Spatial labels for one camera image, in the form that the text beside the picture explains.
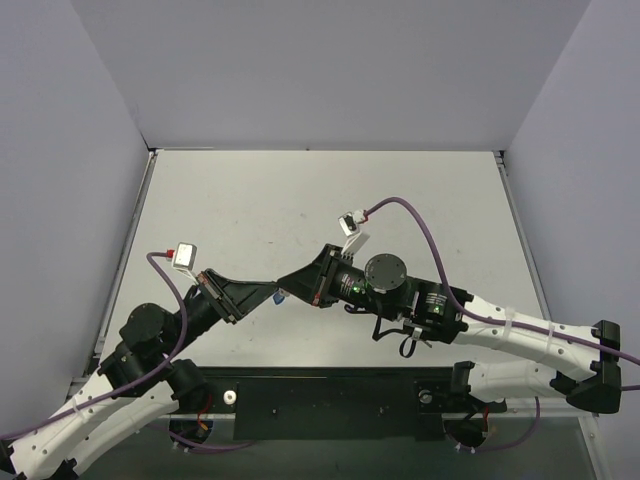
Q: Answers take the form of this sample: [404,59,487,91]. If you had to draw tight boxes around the blue key tag with ring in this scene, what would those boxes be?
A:
[272,291,287,305]

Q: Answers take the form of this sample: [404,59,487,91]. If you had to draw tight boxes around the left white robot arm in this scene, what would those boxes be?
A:
[1,270,277,479]

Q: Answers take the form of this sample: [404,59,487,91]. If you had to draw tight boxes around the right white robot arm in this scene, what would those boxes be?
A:
[277,245,622,414]

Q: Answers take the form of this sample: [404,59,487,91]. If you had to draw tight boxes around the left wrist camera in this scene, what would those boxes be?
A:
[170,242,197,270]

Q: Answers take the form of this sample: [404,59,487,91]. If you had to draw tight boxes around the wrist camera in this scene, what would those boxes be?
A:
[339,210,369,257]
[170,242,197,270]

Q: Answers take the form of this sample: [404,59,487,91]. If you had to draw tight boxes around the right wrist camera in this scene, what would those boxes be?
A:
[339,210,369,257]

